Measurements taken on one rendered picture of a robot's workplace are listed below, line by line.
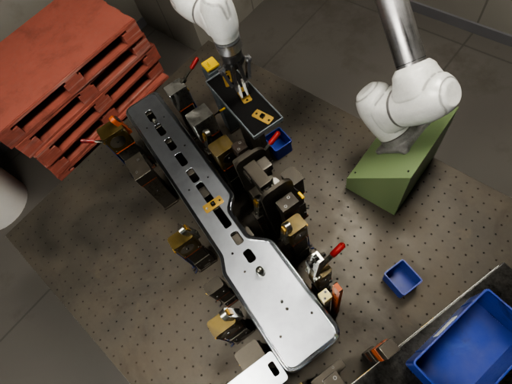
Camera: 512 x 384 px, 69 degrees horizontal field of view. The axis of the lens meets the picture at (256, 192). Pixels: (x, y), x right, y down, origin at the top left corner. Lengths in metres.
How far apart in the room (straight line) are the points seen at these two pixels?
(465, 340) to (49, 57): 2.65
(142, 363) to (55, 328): 1.21
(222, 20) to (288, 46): 2.18
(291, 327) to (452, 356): 0.49
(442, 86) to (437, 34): 2.12
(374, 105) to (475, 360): 0.90
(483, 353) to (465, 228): 0.62
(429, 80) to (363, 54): 1.91
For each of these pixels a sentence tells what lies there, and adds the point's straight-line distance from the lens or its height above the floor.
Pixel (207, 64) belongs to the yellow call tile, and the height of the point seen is 1.16.
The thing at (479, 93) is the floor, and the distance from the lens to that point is 3.15.
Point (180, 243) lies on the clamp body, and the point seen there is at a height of 1.05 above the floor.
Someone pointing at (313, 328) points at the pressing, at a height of 1.00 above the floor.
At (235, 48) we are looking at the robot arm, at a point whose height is 1.44.
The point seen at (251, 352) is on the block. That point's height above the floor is 0.98.
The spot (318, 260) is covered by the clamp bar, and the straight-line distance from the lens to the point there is 1.15.
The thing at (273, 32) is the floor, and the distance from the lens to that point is 3.52.
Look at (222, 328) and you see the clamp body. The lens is 1.31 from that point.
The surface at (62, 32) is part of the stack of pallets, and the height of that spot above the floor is 0.80.
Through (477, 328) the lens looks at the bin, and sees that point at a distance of 1.36.
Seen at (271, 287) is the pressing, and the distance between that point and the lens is 1.35.
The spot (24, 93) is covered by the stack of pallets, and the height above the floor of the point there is 0.80.
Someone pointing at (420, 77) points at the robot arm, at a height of 1.29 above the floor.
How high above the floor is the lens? 2.31
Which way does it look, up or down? 63 degrees down
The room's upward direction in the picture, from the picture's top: 22 degrees counter-clockwise
